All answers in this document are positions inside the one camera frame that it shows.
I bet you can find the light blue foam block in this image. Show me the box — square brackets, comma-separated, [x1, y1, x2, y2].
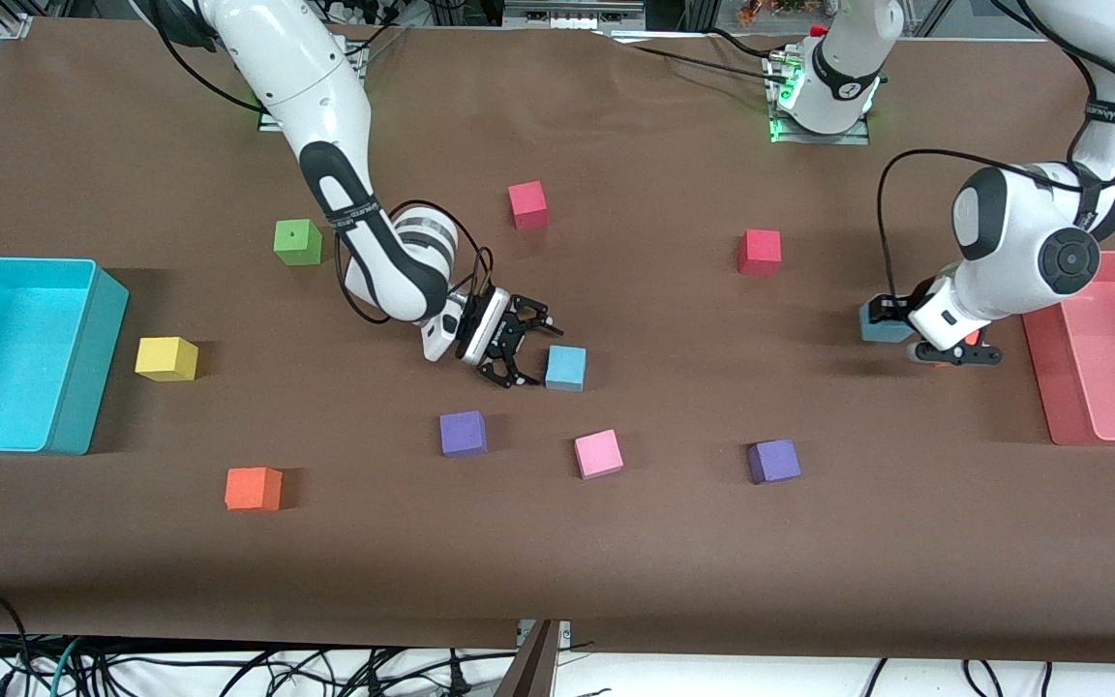
[859, 296, 919, 344]
[544, 345, 588, 393]

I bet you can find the orange foam block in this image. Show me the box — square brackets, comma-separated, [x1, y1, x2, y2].
[933, 327, 987, 371]
[224, 466, 285, 512]

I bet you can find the purple foam block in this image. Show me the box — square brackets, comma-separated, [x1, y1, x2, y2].
[746, 438, 802, 486]
[438, 409, 489, 459]

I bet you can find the red foam block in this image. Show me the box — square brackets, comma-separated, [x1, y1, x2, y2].
[738, 228, 783, 278]
[507, 180, 551, 231]

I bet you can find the pink foam block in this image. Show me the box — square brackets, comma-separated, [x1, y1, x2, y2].
[573, 428, 625, 481]

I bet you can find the brown table cover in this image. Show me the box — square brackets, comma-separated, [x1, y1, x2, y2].
[0, 17, 1115, 665]

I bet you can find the green foam block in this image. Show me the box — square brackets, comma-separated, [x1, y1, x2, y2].
[273, 218, 323, 267]

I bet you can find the grey metal box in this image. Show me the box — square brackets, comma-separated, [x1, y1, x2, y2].
[504, 0, 646, 30]

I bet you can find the yellow foam block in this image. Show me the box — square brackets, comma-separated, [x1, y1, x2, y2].
[135, 336, 199, 382]

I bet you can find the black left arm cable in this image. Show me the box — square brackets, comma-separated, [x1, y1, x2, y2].
[875, 0, 1115, 303]

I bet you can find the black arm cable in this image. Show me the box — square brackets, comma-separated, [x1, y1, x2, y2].
[875, 0, 1115, 303]
[146, 0, 498, 325]

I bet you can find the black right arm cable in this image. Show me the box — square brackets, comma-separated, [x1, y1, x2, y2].
[146, 0, 498, 325]

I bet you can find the silver metal bracket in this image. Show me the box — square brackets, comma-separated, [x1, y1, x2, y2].
[517, 620, 574, 650]

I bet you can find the dark metal post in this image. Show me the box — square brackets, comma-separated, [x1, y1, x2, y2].
[495, 620, 560, 697]

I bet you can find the teal cable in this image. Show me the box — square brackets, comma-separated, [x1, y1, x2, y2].
[49, 637, 84, 697]

